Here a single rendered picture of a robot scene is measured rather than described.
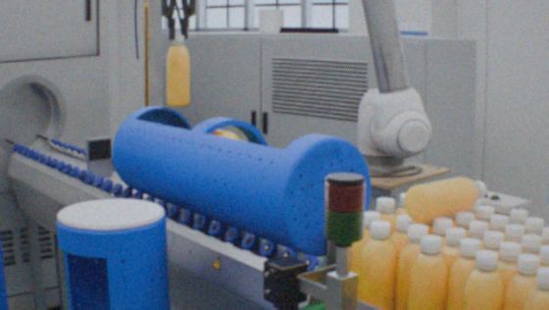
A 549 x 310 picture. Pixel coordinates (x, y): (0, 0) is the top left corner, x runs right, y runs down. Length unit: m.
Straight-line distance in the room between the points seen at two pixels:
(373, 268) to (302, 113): 2.56
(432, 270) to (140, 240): 0.74
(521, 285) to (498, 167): 3.49
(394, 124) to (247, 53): 2.10
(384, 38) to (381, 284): 1.00
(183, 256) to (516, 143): 2.96
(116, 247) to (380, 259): 0.65
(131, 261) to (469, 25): 3.40
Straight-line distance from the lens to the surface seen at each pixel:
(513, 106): 4.64
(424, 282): 1.34
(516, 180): 4.68
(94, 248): 1.76
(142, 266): 1.79
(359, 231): 1.16
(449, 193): 1.48
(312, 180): 1.69
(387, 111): 2.23
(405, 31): 3.70
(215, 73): 4.41
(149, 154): 2.15
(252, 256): 1.83
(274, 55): 4.04
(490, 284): 1.26
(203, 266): 1.99
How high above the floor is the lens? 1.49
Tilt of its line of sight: 12 degrees down
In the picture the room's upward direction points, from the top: straight up
